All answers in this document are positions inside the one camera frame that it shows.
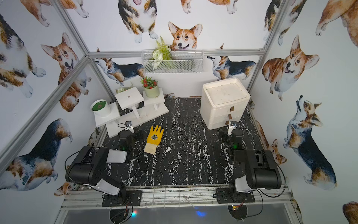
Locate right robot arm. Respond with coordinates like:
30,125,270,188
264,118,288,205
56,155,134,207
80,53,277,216
219,128,282,193

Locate white cup green inside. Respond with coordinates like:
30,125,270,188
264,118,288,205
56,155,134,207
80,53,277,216
90,99,111,117

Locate white wire wall basket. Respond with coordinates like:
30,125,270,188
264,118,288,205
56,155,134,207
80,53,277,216
141,49,204,74

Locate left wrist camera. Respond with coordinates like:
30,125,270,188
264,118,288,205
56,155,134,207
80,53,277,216
125,121,134,133

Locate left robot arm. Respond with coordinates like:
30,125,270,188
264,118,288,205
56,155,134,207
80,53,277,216
66,129,143,199

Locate small white flower plant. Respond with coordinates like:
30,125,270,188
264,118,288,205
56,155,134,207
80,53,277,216
116,85,134,94

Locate green fern plant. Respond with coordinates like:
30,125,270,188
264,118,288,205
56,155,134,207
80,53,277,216
152,36,172,69

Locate green pot red flowers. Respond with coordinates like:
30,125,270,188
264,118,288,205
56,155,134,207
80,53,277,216
141,77,160,98

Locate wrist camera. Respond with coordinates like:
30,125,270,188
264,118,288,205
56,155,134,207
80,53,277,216
125,121,134,133
227,120,238,136

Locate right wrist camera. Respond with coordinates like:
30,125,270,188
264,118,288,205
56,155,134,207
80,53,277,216
227,120,238,136

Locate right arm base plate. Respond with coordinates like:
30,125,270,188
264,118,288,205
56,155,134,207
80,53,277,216
213,188,255,204

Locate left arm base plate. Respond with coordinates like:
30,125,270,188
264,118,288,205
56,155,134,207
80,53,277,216
102,190,143,207

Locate white stepped display shelf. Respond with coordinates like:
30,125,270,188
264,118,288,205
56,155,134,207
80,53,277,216
94,87,169,138

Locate white drawer cabinet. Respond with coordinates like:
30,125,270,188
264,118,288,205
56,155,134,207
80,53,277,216
200,77,250,130

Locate yellow work glove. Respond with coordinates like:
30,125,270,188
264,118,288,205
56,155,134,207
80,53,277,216
144,125,164,155

